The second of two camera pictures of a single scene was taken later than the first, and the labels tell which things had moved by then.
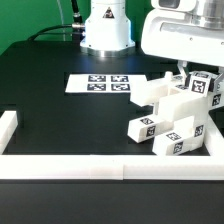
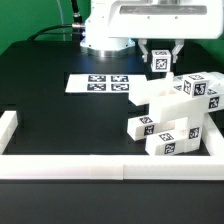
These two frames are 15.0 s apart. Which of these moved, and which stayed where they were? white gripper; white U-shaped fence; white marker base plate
Moved: white gripper
Stayed: white marker base plate; white U-shaped fence
